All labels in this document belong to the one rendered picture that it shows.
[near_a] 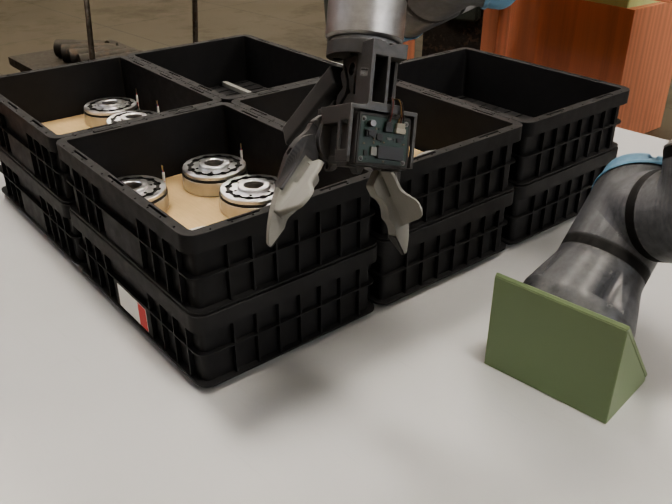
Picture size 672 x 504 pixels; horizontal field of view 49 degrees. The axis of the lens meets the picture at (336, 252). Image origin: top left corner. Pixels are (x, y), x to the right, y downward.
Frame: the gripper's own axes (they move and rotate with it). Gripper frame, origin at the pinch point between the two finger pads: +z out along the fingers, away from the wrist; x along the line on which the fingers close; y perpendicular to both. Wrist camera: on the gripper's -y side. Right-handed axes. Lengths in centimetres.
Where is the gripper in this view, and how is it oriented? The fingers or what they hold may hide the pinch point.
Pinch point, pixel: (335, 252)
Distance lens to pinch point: 73.4
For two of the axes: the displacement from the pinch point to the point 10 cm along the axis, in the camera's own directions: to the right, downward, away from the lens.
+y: 4.6, 1.0, -8.8
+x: 8.9, 0.5, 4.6
